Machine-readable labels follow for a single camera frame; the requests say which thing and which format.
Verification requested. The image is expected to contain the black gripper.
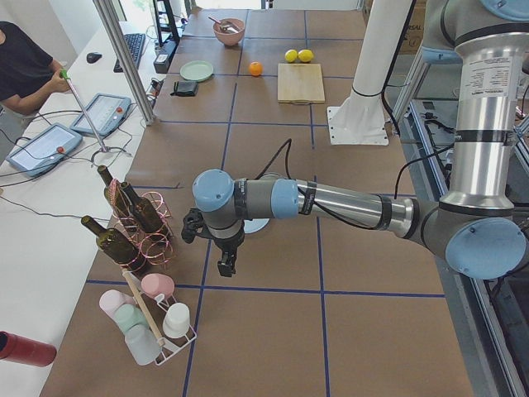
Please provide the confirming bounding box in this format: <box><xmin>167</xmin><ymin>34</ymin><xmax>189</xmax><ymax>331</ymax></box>
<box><xmin>208</xmin><ymin>226</ymin><xmax>245</xmax><ymax>276</ymax></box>

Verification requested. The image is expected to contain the light blue plate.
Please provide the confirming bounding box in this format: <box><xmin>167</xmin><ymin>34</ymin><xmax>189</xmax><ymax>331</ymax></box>
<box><xmin>244</xmin><ymin>218</ymin><xmax>269</xmax><ymax>234</ymax></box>

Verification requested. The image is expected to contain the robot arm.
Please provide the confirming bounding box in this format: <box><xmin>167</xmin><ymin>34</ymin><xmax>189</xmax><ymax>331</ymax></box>
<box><xmin>182</xmin><ymin>1</ymin><xmax>528</xmax><ymax>280</ymax></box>

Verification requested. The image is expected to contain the light green plate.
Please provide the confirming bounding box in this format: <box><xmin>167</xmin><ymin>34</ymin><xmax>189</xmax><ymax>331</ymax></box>
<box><xmin>179</xmin><ymin>60</ymin><xmax>214</xmax><ymax>82</ymax></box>

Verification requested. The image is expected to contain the pink cup on rack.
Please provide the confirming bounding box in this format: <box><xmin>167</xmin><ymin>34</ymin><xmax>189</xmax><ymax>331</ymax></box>
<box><xmin>141</xmin><ymin>273</ymin><xmax>175</xmax><ymax>299</ymax></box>

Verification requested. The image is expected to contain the white cup on rack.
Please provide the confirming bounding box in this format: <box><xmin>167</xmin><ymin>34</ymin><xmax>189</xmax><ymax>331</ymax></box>
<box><xmin>162</xmin><ymin>303</ymin><xmax>190</xmax><ymax>338</ymax></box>

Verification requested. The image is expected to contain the dark wine bottle middle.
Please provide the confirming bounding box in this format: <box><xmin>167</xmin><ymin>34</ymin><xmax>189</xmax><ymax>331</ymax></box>
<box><xmin>120</xmin><ymin>182</ymin><xmax>168</xmax><ymax>235</ymax></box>

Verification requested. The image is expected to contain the dark wine bottle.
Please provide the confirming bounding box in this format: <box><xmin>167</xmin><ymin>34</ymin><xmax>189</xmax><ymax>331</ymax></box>
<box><xmin>120</xmin><ymin>182</ymin><xmax>168</xmax><ymax>235</ymax></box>
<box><xmin>81</xmin><ymin>215</ymin><xmax>146</xmax><ymax>271</ymax></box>
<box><xmin>97</xmin><ymin>165</ymin><xmax>130</xmax><ymax>218</ymax></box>

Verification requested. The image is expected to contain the mint green cup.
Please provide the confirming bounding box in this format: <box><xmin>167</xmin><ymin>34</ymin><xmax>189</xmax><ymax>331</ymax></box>
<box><xmin>112</xmin><ymin>304</ymin><xmax>148</xmax><ymax>333</ymax></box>

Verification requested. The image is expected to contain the pale grey cup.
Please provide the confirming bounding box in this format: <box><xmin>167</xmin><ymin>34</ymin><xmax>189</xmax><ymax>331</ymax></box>
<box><xmin>124</xmin><ymin>324</ymin><xmax>161</xmax><ymax>366</ymax></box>

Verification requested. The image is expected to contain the dark wine bottle lower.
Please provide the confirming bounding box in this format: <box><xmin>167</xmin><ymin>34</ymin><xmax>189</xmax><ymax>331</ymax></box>
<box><xmin>81</xmin><ymin>215</ymin><xmax>146</xmax><ymax>271</ymax></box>

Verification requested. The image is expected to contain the light pink cup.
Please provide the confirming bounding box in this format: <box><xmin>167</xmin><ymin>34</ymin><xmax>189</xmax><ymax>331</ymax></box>
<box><xmin>98</xmin><ymin>289</ymin><xmax>136</xmax><ymax>318</ymax></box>

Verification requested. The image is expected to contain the dark wine bottle upper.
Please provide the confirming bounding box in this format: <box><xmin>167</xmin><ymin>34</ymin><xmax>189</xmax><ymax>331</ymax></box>
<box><xmin>97</xmin><ymin>165</ymin><xmax>130</xmax><ymax>218</ymax></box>

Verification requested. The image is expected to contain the dark grey folded cloth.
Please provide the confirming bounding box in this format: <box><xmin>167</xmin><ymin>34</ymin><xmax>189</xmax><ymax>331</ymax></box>
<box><xmin>170</xmin><ymin>80</ymin><xmax>198</xmax><ymax>97</ymax></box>

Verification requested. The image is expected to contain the bamboo cutting board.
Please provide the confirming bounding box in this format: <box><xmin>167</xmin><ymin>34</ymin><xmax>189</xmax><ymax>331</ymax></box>
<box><xmin>277</xmin><ymin>63</ymin><xmax>326</xmax><ymax>103</ymax></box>

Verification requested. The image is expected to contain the teach pendant far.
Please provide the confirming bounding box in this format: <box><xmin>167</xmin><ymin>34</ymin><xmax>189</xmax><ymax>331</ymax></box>
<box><xmin>86</xmin><ymin>93</ymin><xmax>131</xmax><ymax>138</ymax></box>

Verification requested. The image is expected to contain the teach pendant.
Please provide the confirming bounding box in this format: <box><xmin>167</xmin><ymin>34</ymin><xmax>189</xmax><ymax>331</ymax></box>
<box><xmin>86</xmin><ymin>93</ymin><xmax>131</xmax><ymax>138</ymax></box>
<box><xmin>7</xmin><ymin>123</ymin><xmax>82</xmax><ymax>176</ymax></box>

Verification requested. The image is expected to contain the orange fruit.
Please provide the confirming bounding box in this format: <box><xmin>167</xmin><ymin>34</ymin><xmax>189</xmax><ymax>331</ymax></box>
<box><xmin>248</xmin><ymin>61</ymin><xmax>264</xmax><ymax>77</ymax></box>

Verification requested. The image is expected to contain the yellow lemon far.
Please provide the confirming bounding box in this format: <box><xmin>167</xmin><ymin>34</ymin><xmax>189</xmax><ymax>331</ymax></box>
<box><xmin>284</xmin><ymin>49</ymin><xmax>298</xmax><ymax>63</ymax></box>

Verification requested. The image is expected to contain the teach pendant near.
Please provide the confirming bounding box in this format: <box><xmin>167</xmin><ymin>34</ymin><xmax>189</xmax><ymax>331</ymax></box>
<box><xmin>7</xmin><ymin>123</ymin><xmax>82</xmax><ymax>176</ymax></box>

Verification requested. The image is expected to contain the yellow lemon near board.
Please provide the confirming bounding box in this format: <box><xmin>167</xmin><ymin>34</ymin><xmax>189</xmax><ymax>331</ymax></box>
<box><xmin>298</xmin><ymin>49</ymin><xmax>314</xmax><ymax>63</ymax></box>

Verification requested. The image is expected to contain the pink bowl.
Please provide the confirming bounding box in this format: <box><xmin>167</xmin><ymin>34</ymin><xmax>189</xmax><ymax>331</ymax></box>
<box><xmin>212</xmin><ymin>18</ymin><xmax>245</xmax><ymax>46</ymax></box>

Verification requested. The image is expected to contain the red bottle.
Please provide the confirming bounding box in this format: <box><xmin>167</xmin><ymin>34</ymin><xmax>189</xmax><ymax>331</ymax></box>
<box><xmin>1</xmin><ymin>331</ymin><xmax>57</xmax><ymax>367</ymax></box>

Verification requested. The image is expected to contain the metal scoop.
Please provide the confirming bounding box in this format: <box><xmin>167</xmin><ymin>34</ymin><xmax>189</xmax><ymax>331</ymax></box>
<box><xmin>208</xmin><ymin>16</ymin><xmax>241</xmax><ymax>33</ymax></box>

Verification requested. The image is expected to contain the black keyboard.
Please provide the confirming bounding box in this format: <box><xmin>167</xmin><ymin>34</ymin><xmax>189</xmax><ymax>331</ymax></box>
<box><xmin>123</xmin><ymin>33</ymin><xmax>146</xmax><ymax>69</ymax></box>

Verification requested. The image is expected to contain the black computer mouse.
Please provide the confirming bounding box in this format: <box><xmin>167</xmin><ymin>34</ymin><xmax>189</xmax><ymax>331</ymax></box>
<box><xmin>86</xmin><ymin>52</ymin><xmax>102</xmax><ymax>64</ymax></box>

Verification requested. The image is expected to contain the metal rod green tip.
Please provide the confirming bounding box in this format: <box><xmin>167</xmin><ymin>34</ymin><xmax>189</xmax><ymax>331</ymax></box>
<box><xmin>60</xmin><ymin>69</ymin><xmax>131</xmax><ymax>165</ymax></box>

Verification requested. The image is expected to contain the person in black shirt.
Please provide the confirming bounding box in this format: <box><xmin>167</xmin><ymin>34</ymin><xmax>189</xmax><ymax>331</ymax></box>
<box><xmin>1</xmin><ymin>21</ymin><xmax>69</xmax><ymax>116</ymax></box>

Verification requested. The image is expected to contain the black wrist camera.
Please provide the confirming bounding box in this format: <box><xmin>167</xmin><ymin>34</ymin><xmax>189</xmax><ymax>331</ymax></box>
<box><xmin>181</xmin><ymin>208</ymin><xmax>207</xmax><ymax>244</ymax></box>

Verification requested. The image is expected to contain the white wire cup rack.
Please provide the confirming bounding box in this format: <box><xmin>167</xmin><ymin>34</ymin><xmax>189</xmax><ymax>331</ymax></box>
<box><xmin>122</xmin><ymin>271</ymin><xmax>197</xmax><ymax>366</ymax></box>

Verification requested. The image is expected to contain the copper wire bottle rack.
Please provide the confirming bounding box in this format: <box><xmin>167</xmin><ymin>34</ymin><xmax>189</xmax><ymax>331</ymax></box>
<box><xmin>104</xmin><ymin>178</ymin><xmax>174</xmax><ymax>270</ymax></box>

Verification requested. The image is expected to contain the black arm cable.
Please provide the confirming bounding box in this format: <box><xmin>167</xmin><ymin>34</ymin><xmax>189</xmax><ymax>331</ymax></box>
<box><xmin>255</xmin><ymin>139</ymin><xmax>455</xmax><ymax>228</ymax></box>

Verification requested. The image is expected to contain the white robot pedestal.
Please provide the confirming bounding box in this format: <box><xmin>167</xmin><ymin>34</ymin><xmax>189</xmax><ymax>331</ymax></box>
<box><xmin>327</xmin><ymin>0</ymin><xmax>414</xmax><ymax>146</ymax></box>

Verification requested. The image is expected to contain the aluminium frame post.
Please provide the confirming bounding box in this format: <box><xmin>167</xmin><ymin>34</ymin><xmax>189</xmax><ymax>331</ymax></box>
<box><xmin>93</xmin><ymin>0</ymin><xmax>155</xmax><ymax>126</ymax></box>

